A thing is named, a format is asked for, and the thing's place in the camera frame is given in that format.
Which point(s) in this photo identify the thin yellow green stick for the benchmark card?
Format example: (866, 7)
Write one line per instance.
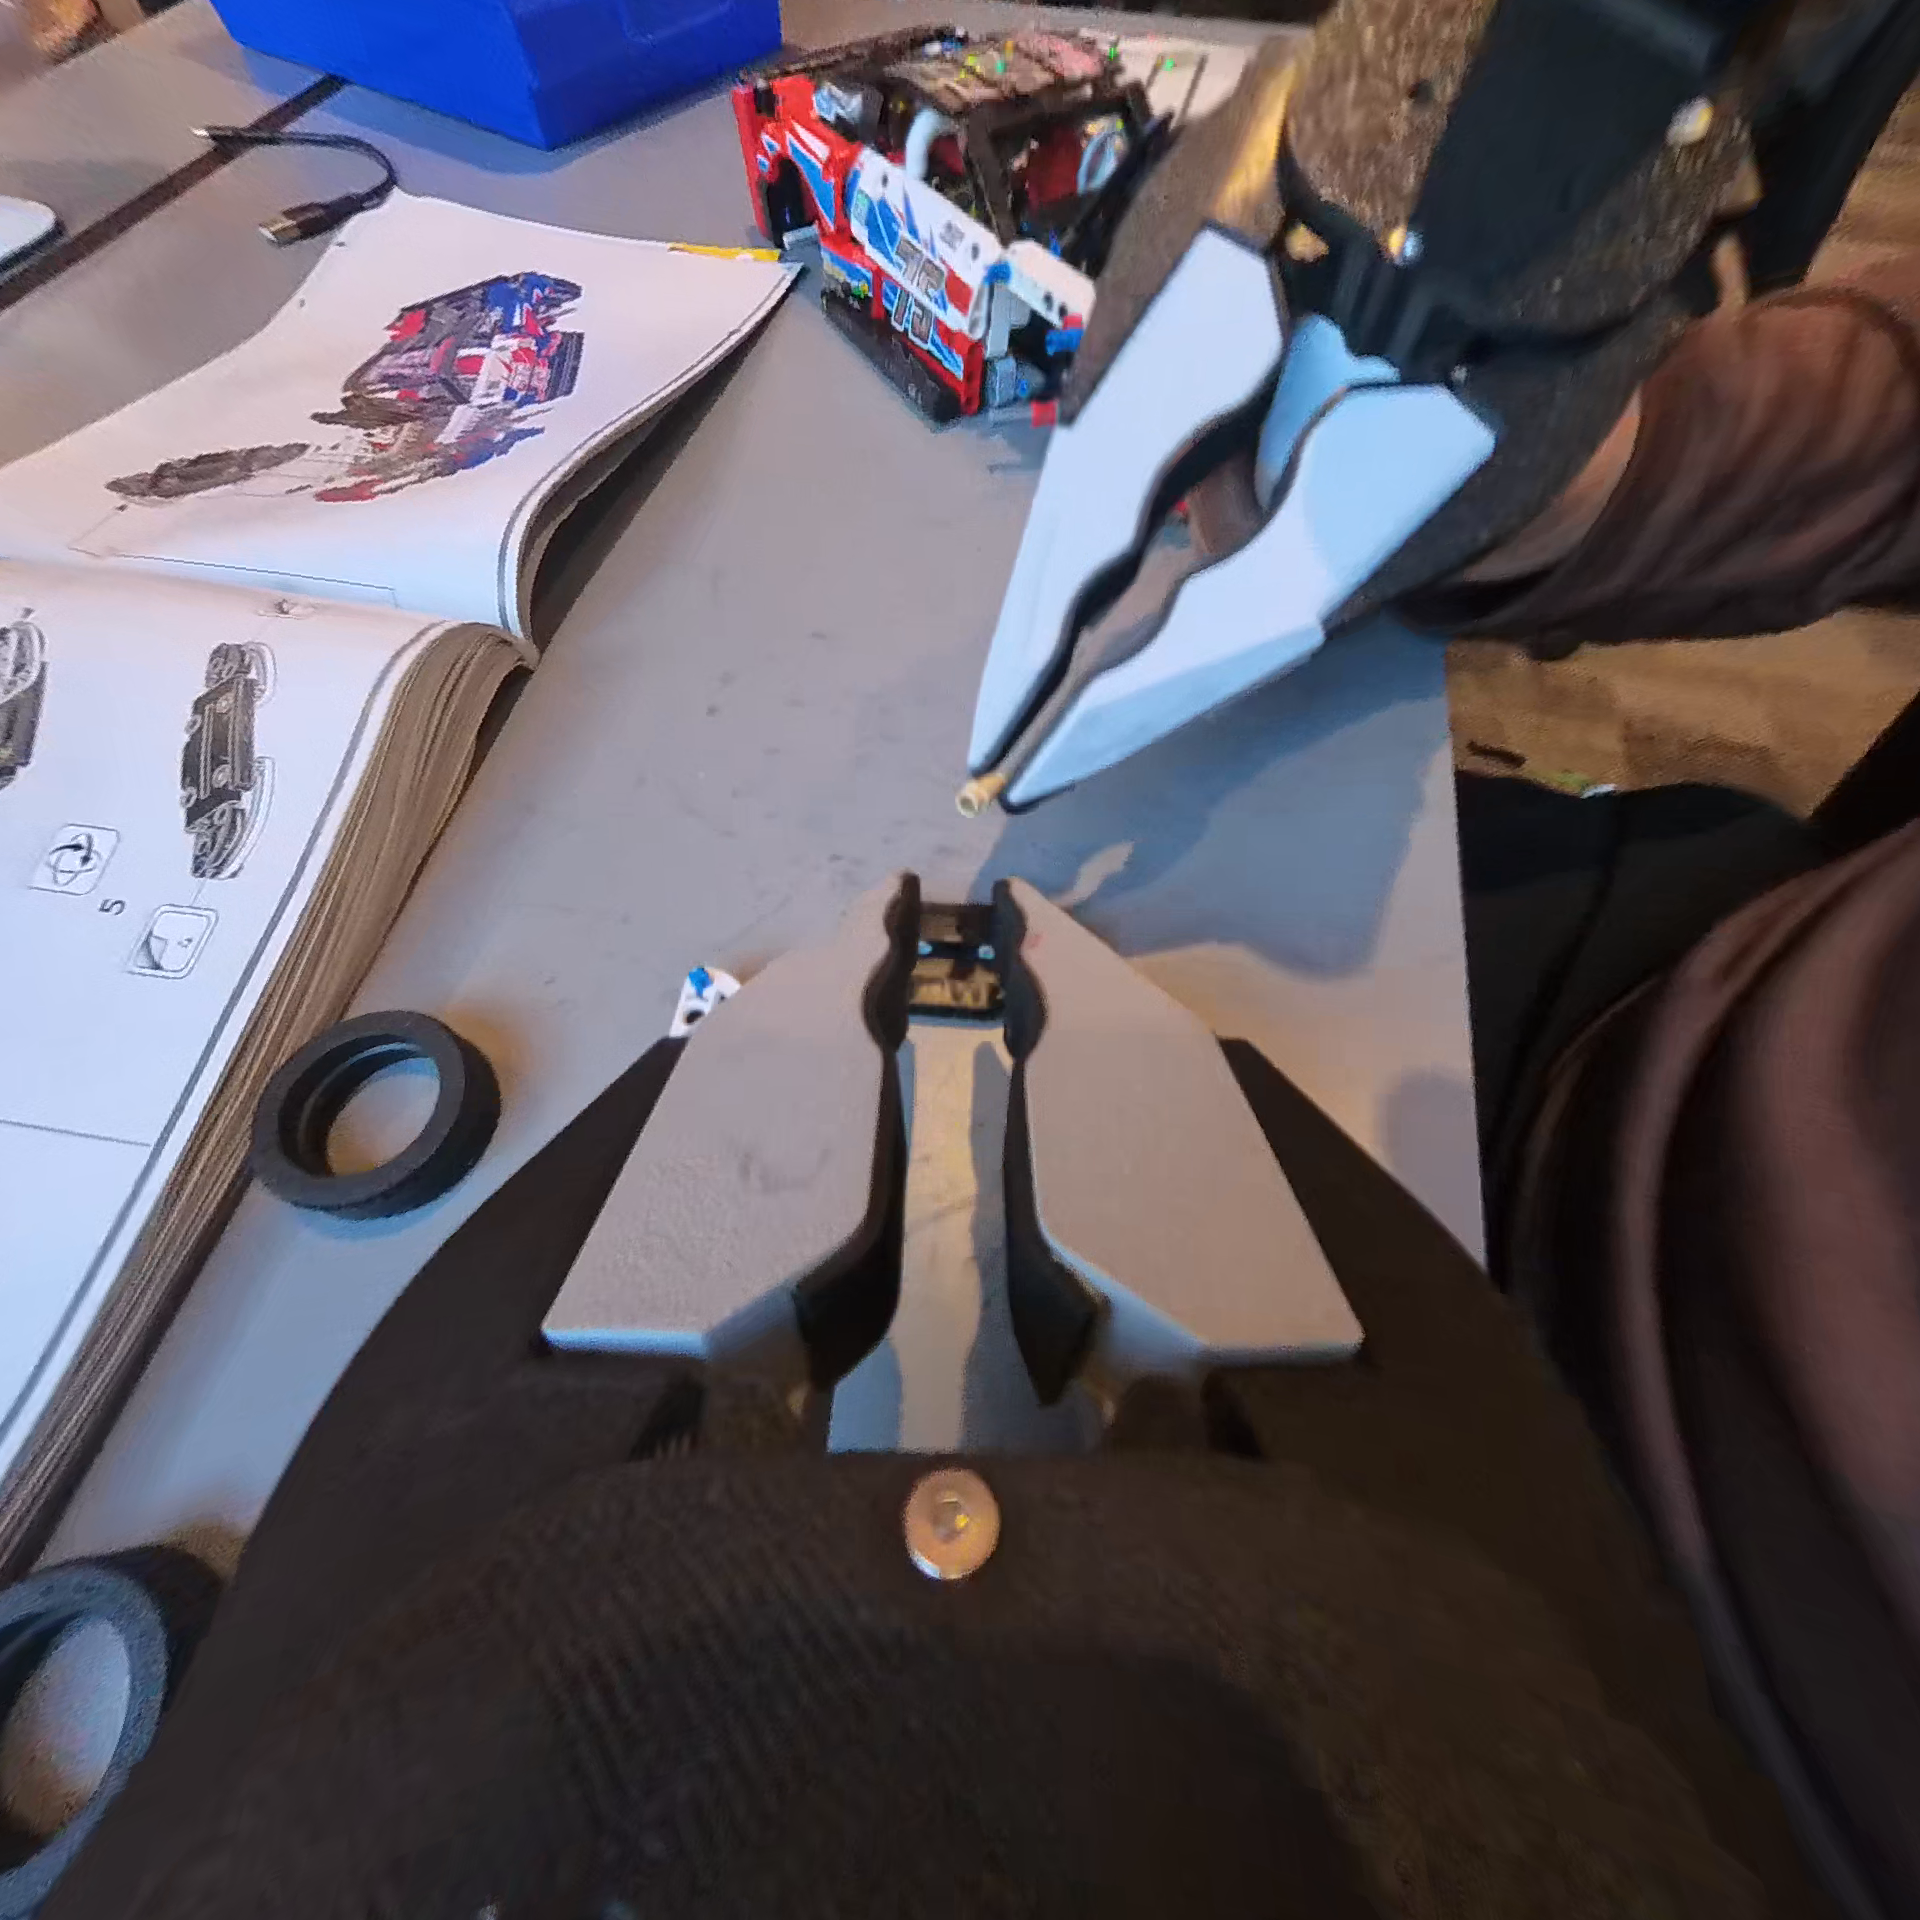
(1582, 781)

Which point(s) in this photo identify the black toy tire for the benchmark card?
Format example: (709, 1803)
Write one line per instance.
(278, 1156)
(129, 1680)

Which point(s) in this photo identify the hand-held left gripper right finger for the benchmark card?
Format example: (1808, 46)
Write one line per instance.
(1185, 1184)

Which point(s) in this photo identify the person's brown shirt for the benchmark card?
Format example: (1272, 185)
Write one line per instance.
(1741, 1276)

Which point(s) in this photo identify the grey desk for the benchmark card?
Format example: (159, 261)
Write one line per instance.
(750, 720)

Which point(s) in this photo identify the blue plastic bin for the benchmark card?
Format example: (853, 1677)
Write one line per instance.
(523, 60)

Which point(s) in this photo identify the person's right forearm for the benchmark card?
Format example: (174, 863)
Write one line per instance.
(1770, 465)

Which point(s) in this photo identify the red toy car model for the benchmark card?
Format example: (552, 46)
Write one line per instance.
(901, 241)

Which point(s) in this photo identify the white curved toy panel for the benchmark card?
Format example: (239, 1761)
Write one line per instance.
(705, 998)

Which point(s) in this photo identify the black patterned toy beam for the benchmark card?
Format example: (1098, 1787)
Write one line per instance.
(953, 983)

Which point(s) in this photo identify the black chair frame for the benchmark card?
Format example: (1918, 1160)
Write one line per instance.
(1874, 781)

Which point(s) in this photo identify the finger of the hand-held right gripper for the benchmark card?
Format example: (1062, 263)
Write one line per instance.
(1155, 390)
(1320, 541)

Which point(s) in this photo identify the open instruction booklet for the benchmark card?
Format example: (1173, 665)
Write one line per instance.
(225, 599)

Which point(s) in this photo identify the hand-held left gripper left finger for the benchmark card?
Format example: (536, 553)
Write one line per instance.
(720, 1184)

